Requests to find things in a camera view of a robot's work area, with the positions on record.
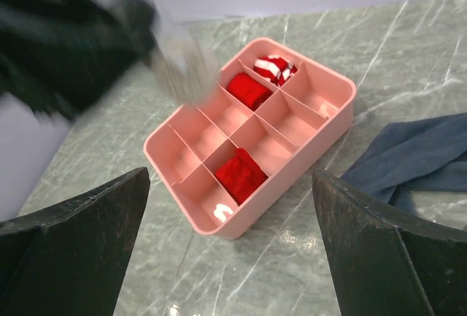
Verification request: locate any red white striped cloth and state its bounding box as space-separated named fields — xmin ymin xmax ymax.
xmin=253 ymin=55 xmax=298 ymax=87

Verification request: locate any pink divided tray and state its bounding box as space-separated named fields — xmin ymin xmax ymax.
xmin=144 ymin=37 xmax=356 ymax=239

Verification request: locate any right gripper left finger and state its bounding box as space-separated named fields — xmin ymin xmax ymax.
xmin=1 ymin=167 xmax=150 ymax=316

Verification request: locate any red folded cloth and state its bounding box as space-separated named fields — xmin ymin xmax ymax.
xmin=226 ymin=73 xmax=273 ymax=111

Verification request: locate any blue grey towel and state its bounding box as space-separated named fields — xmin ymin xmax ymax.
xmin=341 ymin=113 xmax=466 ymax=215

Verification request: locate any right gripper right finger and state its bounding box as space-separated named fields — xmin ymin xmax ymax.
xmin=312 ymin=170 xmax=466 ymax=316

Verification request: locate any oil bottle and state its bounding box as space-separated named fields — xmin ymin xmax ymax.
xmin=47 ymin=0 xmax=222 ymax=107

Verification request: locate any red knitted cloth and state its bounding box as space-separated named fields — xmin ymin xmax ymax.
xmin=215 ymin=148 xmax=269 ymax=205

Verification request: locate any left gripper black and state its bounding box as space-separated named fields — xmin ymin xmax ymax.
xmin=1 ymin=0 xmax=159 ymax=119

